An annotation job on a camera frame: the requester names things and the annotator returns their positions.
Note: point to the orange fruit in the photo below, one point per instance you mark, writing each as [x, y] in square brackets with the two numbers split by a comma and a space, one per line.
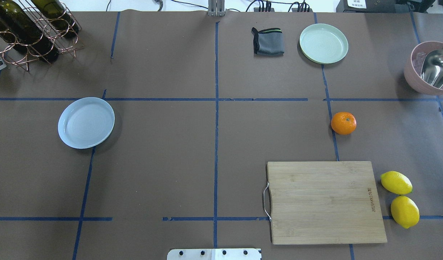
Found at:
[343, 123]

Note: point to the light green plate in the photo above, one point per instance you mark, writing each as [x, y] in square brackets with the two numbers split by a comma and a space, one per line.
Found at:
[323, 43]

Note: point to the light blue plate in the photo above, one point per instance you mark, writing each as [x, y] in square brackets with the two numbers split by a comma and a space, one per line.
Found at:
[86, 122]

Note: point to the folded grey cloth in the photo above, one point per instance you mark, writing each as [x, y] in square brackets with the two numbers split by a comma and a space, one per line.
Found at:
[268, 42]

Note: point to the bamboo cutting board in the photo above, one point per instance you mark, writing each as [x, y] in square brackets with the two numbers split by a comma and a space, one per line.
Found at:
[324, 202]

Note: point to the upper yellow lemon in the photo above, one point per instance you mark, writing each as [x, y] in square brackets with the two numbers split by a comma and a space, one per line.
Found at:
[396, 182]

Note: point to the yellow lemon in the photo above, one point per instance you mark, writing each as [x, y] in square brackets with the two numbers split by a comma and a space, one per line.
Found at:
[396, 182]
[405, 211]

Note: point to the lower yellow lemon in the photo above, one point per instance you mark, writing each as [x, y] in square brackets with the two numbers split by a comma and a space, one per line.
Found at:
[405, 211]

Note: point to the pink bowl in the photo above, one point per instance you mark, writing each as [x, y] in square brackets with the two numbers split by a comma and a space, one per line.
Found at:
[413, 67]

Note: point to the metal ice scoop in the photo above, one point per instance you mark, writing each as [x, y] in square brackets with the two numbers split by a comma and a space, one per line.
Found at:
[432, 68]

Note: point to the dark green wine bottle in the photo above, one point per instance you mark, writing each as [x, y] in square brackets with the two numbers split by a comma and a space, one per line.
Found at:
[27, 32]

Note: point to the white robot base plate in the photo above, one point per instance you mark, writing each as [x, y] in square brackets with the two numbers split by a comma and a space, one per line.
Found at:
[215, 254]

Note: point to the copper wire bottle rack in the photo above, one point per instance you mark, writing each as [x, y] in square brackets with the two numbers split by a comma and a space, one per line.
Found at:
[15, 53]

